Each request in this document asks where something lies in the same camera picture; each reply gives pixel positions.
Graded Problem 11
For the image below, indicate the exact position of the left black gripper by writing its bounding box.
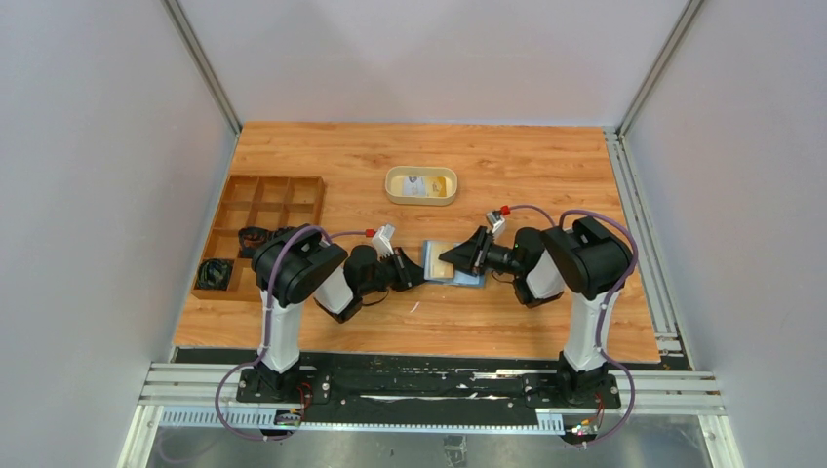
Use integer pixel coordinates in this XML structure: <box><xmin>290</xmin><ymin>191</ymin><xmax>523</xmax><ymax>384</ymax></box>
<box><xmin>360</xmin><ymin>248</ymin><xmax>435</xmax><ymax>298</ymax></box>

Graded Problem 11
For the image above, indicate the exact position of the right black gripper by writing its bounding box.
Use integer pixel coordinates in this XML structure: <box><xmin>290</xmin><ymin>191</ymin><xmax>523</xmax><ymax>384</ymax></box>
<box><xmin>440</xmin><ymin>225</ymin><xmax>525</xmax><ymax>276</ymax></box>

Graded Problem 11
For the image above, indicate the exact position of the blue card holder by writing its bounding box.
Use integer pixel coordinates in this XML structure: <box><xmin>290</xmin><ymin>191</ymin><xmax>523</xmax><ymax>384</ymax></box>
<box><xmin>422</xmin><ymin>240</ymin><xmax>485</xmax><ymax>288</ymax></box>

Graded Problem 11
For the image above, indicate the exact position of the yellow credit card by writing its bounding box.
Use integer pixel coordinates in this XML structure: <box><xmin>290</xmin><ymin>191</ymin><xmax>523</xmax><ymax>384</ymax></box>
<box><xmin>423</xmin><ymin>240</ymin><xmax>456</xmax><ymax>283</ymax></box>

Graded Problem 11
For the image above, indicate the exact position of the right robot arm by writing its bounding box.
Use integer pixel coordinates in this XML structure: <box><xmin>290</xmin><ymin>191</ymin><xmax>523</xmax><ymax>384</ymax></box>
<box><xmin>439</xmin><ymin>208</ymin><xmax>639</xmax><ymax>408</ymax></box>

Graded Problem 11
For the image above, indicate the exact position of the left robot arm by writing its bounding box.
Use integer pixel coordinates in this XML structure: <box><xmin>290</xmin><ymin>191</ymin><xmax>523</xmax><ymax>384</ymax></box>
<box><xmin>252</xmin><ymin>224</ymin><xmax>425</xmax><ymax>403</ymax></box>

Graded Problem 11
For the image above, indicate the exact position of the card in tray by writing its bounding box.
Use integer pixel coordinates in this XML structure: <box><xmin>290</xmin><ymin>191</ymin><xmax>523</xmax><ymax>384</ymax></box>
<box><xmin>402</xmin><ymin>175</ymin><xmax>428</xmax><ymax>198</ymax></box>

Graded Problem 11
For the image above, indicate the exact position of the beige oval tray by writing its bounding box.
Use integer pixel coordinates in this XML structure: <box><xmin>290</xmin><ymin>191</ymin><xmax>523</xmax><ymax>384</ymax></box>
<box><xmin>384</xmin><ymin>166</ymin><xmax>458</xmax><ymax>207</ymax></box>

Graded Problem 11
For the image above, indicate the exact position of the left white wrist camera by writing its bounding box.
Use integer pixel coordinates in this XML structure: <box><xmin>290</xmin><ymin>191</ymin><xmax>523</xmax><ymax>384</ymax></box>
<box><xmin>371</xmin><ymin>223</ymin><xmax>395</xmax><ymax>258</ymax></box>

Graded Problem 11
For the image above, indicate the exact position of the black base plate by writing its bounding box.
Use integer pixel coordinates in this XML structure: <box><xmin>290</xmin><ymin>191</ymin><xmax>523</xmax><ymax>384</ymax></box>
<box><xmin>235</xmin><ymin>352</ymin><xmax>621</xmax><ymax>426</ymax></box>

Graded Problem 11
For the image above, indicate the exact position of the aluminium frame rail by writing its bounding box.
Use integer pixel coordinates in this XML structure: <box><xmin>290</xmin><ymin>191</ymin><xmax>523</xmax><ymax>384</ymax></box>
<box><xmin>602</xmin><ymin>126</ymin><xmax>695</xmax><ymax>371</ymax></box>

